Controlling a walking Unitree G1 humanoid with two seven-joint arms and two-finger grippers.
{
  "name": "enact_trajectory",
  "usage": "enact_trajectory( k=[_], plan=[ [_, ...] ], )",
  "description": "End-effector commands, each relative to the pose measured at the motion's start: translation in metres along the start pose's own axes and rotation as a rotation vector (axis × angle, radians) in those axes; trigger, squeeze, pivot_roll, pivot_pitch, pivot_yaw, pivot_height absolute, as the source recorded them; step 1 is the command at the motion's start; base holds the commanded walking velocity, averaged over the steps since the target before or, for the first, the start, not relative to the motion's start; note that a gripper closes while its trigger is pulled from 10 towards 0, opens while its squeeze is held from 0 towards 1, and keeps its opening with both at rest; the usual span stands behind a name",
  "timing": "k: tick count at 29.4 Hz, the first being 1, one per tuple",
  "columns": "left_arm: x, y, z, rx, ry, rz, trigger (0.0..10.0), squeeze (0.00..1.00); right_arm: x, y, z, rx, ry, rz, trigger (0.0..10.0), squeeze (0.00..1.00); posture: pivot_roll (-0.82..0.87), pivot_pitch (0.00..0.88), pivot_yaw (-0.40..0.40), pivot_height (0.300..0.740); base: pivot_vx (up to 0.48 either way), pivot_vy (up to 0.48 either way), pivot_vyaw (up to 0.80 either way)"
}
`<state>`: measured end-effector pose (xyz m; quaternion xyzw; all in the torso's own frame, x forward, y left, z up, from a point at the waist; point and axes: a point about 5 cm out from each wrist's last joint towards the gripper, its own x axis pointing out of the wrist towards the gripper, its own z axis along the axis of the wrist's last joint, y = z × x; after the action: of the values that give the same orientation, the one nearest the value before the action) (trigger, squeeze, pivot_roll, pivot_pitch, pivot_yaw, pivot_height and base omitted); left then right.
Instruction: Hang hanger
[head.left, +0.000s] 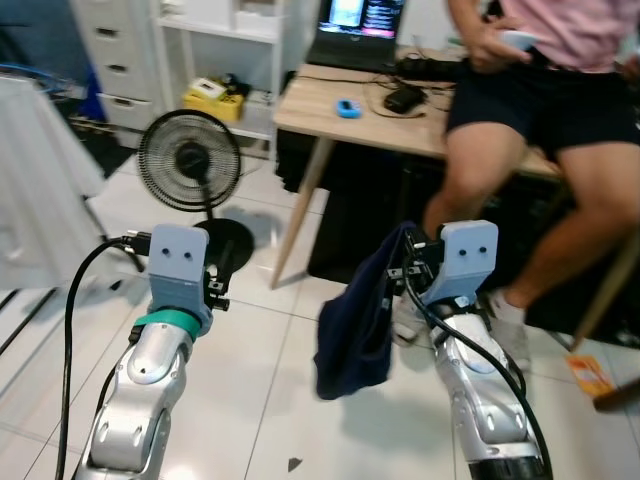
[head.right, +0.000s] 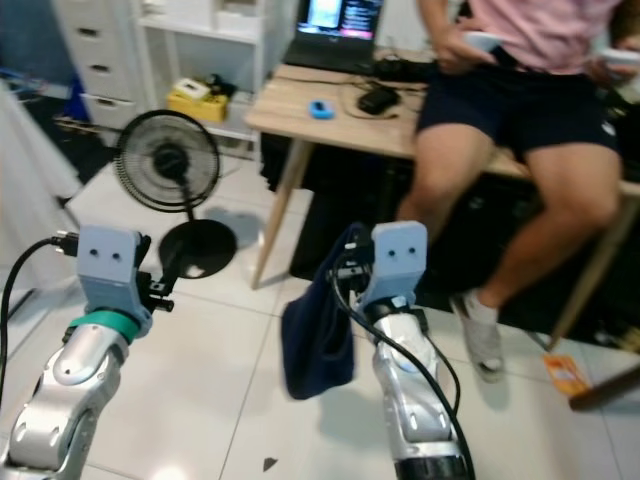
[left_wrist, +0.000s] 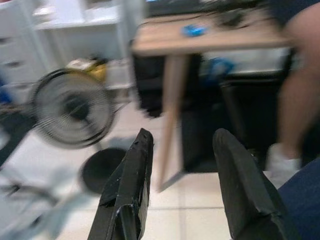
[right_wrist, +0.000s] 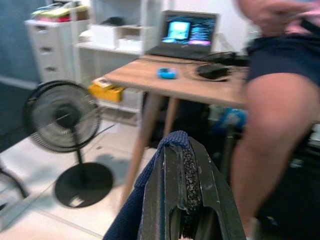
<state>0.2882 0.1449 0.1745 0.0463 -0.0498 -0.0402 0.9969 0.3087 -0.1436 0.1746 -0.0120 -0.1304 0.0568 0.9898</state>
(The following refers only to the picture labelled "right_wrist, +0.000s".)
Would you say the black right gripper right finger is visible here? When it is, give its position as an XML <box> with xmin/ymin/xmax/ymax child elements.
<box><xmin>179</xmin><ymin>136</ymin><xmax>248</xmax><ymax>240</ymax></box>

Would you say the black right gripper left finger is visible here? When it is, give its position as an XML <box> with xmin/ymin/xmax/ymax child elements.
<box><xmin>138</xmin><ymin>144</ymin><xmax>188</xmax><ymax>240</ymax></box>

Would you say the navy knit garment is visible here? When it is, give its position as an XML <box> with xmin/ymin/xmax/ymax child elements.
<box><xmin>102</xmin><ymin>130</ymin><xmax>191</xmax><ymax>240</ymax></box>

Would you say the blue plastic item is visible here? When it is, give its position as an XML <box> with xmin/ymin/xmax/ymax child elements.
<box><xmin>211</xmin><ymin>107</ymin><xmax>249</xmax><ymax>135</ymax></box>

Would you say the person in dark shorts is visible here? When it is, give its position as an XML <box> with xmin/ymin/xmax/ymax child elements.
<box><xmin>229</xmin><ymin>0</ymin><xmax>320</xmax><ymax>240</ymax></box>

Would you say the yellow box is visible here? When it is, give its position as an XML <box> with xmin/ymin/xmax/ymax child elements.
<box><xmin>87</xmin><ymin>76</ymin><xmax>125</xmax><ymax>103</ymax></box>

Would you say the light wooden table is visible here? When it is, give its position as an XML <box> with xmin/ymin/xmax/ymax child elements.
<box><xmin>104</xmin><ymin>54</ymin><xmax>251</xmax><ymax>201</ymax></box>

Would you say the small blue object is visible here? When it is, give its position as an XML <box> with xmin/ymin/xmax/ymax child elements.
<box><xmin>156</xmin><ymin>66</ymin><xmax>179</xmax><ymax>81</ymax></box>

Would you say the black pouch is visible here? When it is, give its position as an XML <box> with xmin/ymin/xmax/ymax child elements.
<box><xmin>196</xmin><ymin>62</ymin><xmax>230</xmax><ymax>82</ymax></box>

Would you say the grey laptop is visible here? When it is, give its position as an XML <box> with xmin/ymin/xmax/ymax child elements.
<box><xmin>145</xmin><ymin>9</ymin><xmax>219</xmax><ymax>61</ymax></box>

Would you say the white shelf unit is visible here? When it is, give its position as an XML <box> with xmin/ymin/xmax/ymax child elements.
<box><xmin>74</xmin><ymin>0</ymin><xmax>157</xmax><ymax>126</ymax></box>

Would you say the white drawer cabinet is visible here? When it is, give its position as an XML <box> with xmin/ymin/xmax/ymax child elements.
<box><xmin>24</xmin><ymin>18</ymin><xmax>77</xmax><ymax>83</ymax></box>

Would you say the stack of colourful folders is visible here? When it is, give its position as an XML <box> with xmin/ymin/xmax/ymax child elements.
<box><xmin>30</xmin><ymin>1</ymin><xmax>90</xmax><ymax>24</ymax></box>

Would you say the bundle of black cables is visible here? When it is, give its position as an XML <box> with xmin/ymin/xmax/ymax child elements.
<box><xmin>204</xmin><ymin>51</ymin><xmax>251</xmax><ymax>68</ymax></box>

